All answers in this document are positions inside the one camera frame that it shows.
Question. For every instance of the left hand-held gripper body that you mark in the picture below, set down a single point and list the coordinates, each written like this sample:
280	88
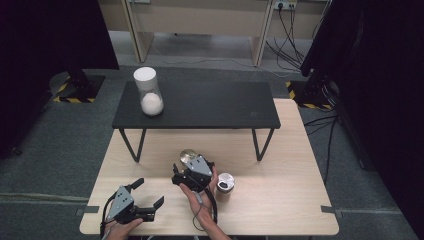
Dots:
123	203

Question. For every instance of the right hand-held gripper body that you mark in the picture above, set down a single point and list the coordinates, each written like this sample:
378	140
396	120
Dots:
198	166

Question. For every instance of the gold-lid jar of yellow powder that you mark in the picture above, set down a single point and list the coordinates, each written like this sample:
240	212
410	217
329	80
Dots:
187	156

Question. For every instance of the silver-lid jar of dark spice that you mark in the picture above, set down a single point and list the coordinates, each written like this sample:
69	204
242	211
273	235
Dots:
225	185

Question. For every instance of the black metal shelf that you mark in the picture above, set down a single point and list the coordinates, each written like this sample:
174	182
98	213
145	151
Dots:
213	106

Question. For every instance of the white-lid jar of white powder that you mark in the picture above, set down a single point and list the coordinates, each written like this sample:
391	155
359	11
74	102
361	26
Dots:
151	103

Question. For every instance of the person's left hand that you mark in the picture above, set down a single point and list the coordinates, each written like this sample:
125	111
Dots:
118	231

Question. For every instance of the person's right hand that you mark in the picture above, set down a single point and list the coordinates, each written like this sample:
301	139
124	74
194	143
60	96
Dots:
205	203

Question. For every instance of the grey floor tape piece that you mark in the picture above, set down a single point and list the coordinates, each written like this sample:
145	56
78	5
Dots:
88	210
331	211

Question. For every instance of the black stand base striped tape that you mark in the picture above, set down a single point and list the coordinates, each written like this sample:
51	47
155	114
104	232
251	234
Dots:
308	96
81	88

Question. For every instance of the beige wooden desk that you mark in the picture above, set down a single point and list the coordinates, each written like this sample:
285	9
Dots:
200	16

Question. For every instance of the black curtain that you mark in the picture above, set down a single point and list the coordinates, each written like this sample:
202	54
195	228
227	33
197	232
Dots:
40	50
383	83

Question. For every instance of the white wall socket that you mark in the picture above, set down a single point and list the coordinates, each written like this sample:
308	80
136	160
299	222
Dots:
285	4

